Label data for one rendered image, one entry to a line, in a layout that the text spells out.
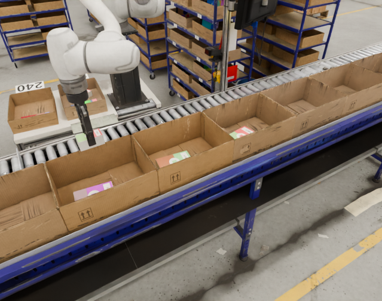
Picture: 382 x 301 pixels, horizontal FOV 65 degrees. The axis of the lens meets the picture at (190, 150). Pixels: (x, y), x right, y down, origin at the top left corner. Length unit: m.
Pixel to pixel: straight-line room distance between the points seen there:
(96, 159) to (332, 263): 1.69
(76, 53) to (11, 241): 0.69
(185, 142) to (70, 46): 0.81
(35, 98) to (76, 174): 1.17
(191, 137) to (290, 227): 1.17
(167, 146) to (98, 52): 0.71
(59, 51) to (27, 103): 1.51
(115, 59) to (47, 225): 0.64
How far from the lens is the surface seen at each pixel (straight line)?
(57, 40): 1.07
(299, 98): 2.08
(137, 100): 2.28
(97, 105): 2.20
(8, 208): 1.53
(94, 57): 1.05
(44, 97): 2.53
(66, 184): 1.50
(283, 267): 2.23
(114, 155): 1.48
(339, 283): 2.29
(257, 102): 1.81
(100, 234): 1.25
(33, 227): 1.23
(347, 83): 2.38
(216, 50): 2.26
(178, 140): 1.59
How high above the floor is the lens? 1.88
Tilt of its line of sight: 39 degrees down
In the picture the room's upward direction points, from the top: 1 degrees counter-clockwise
